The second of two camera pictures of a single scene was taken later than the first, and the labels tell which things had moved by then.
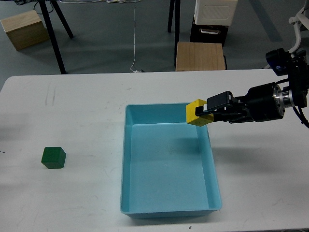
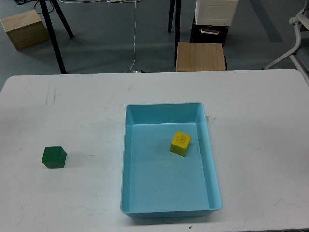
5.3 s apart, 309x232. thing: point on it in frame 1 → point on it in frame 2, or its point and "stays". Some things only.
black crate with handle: [203, 33] stays
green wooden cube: [53, 157] stays
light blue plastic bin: [168, 168] stays
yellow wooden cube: [191, 118] → [179, 143]
